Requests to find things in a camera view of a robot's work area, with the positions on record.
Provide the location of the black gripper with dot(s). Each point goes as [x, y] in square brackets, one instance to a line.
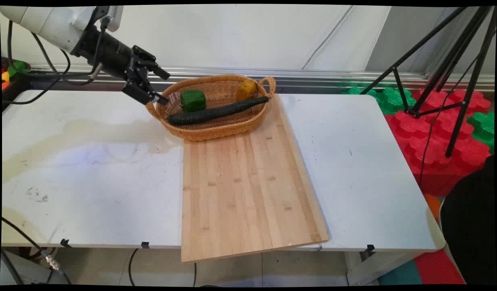
[107, 50]

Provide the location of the dark green cucumber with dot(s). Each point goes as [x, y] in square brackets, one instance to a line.
[216, 112]

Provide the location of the green bell pepper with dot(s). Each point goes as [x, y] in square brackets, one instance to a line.
[193, 101]

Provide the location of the woven wicker basket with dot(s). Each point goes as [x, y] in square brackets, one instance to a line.
[216, 129]

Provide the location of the yellow toy fruit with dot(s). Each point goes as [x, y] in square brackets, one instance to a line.
[246, 90]

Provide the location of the green toy vegetable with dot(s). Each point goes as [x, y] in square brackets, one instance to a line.
[19, 68]

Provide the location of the black storage box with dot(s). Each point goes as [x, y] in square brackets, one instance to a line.
[16, 91]

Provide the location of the bamboo cutting board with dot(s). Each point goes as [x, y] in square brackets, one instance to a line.
[240, 190]

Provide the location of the small yellow toy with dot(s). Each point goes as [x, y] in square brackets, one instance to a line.
[5, 76]

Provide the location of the small orange toy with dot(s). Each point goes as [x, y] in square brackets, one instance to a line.
[5, 85]

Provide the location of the large green foam block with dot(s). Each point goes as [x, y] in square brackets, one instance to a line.
[388, 99]

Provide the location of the red foam block stack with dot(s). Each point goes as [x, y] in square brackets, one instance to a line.
[434, 137]

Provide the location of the white table leg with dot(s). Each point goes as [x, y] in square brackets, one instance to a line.
[373, 268]

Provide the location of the orange foam piece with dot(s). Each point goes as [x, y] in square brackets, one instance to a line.
[433, 205]

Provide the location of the teal floor mat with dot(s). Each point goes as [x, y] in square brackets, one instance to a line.
[400, 275]

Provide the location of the black tripod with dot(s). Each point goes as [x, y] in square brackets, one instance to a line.
[466, 60]

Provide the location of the small green foam block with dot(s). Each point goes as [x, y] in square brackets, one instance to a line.
[483, 127]

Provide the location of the red floor mat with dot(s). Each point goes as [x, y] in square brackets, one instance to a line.
[438, 268]

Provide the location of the black chair back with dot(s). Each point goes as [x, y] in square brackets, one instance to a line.
[470, 226]

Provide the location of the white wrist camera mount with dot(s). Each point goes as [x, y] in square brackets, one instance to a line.
[111, 16]

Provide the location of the aluminium window rail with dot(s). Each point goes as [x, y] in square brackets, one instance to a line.
[313, 76]

